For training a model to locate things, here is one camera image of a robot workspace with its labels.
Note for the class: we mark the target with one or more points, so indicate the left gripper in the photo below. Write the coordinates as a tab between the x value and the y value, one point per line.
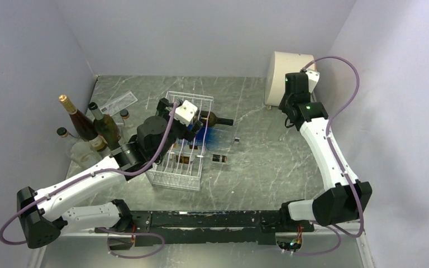
165	108

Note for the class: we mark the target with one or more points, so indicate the clear bottle blue emblem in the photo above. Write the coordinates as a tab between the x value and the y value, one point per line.
126	127

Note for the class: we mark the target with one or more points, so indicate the clear bottle black gold cap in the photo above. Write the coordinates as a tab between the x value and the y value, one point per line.
191	157

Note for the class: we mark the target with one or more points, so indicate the green wine bottle white label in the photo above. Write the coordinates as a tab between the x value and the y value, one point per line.
105	126

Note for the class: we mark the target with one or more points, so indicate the clear bottle cork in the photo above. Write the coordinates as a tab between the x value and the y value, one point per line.
78	150

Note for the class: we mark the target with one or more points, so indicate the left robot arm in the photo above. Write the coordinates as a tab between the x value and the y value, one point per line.
47	213

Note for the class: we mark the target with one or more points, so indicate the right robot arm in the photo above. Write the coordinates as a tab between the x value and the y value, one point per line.
345	196

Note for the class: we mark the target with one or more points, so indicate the dark green wine bottle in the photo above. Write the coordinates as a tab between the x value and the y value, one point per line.
210	119

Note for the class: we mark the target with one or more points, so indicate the amber bottle gold cap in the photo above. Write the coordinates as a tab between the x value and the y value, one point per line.
82	124

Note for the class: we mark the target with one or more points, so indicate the cream cylindrical appliance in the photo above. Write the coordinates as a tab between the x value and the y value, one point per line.
282	63

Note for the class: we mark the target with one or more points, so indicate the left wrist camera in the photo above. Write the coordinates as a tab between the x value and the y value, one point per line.
186	113

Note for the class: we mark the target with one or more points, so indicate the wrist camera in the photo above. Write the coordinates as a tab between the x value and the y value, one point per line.
313	79
186	113

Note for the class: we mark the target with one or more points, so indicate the white wire wine rack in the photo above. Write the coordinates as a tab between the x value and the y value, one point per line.
181	167

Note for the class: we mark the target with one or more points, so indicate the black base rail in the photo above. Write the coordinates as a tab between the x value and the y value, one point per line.
222	226

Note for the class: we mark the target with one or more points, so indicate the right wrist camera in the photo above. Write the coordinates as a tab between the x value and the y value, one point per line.
313	79

